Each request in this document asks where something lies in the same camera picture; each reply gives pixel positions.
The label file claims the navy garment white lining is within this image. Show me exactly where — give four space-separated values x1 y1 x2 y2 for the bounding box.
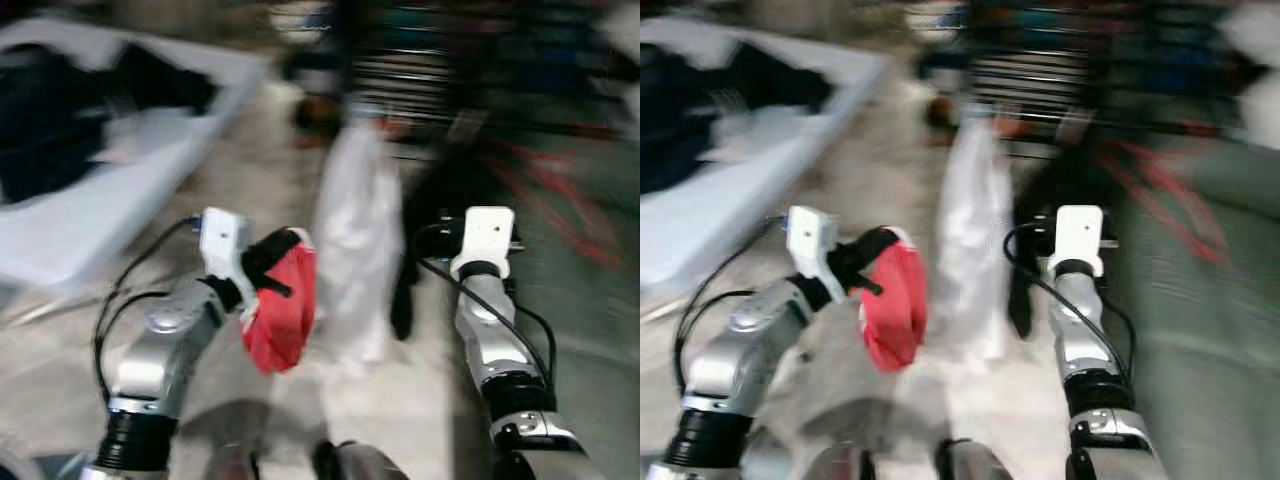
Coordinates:
0 42 219 206
640 40 836 196

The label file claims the light blue plastic table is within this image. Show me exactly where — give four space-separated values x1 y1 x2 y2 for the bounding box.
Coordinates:
640 15 891 301
0 15 273 301

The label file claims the silver right robot leg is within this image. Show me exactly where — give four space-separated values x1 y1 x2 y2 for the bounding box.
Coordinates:
313 438 409 480
935 438 1013 480

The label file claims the black metal drying rack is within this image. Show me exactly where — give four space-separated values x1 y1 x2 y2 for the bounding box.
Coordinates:
915 0 1261 151
280 0 640 151

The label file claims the red garment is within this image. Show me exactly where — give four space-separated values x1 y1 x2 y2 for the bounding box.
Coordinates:
241 228 320 375
858 228 929 374

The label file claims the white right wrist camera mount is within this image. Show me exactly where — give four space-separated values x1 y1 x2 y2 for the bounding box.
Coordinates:
1050 205 1106 281
460 206 519 283

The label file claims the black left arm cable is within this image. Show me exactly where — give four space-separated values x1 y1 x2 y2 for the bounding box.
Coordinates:
93 215 206 401
675 215 791 391

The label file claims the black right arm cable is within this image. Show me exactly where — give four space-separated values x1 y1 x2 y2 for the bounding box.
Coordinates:
412 215 557 386
1003 220 1136 386

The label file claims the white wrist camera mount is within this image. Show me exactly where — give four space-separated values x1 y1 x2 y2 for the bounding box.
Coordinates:
1050 205 1106 281
785 205 839 301
460 206 519 283
197 207 253 301

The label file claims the grey green leather sofa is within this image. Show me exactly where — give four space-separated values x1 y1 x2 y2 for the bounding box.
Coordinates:
1100 100 1280 480
440 95 640 480

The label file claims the silver left robot leg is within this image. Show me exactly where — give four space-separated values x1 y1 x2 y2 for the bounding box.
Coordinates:
812 445 873 480
205 440 263 480

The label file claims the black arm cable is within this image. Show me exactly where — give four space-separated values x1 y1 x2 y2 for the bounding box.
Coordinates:
1003 220 1136 386
93 215 206 401
675 215 791 391
412 215 557 386

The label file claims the black garment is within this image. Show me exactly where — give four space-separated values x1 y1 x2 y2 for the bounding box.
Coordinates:
388 140 531 343
1005 150 1131 341

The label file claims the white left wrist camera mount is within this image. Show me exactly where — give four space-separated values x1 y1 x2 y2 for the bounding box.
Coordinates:
785 205 839 301
197 207 253 301

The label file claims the silver robot leg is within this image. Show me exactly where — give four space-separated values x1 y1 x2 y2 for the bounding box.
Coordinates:
812 445 873 480
205 440 263 480
935 438 1013 480
313 438 409 480

